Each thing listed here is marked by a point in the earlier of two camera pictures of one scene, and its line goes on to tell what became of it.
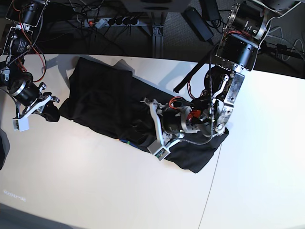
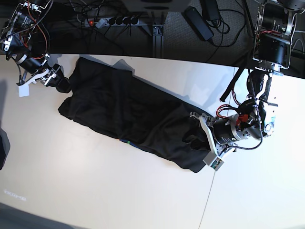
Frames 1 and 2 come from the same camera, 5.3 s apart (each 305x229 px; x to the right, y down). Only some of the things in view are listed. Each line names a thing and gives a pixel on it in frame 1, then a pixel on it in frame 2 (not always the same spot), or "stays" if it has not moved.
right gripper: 177,122 -> 225,130
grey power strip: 110,22 stays
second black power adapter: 209,9 stays
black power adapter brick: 195,19 stays
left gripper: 27,93 -> 32,65
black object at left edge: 5,147 stays
